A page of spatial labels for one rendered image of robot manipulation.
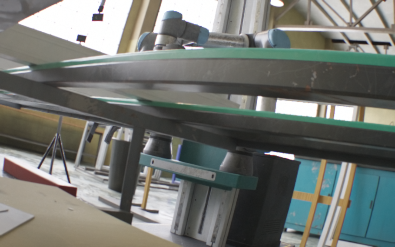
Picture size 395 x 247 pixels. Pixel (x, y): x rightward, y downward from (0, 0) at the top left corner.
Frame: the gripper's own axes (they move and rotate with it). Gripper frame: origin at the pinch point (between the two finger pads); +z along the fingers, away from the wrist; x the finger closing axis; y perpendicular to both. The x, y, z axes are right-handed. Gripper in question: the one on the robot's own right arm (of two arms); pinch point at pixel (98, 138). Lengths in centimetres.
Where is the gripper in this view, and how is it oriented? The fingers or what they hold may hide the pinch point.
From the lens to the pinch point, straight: 181.6
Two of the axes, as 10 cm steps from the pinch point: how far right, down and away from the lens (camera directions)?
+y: 4.6, 5.6, 6.9
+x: -8.3, 0.1, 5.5
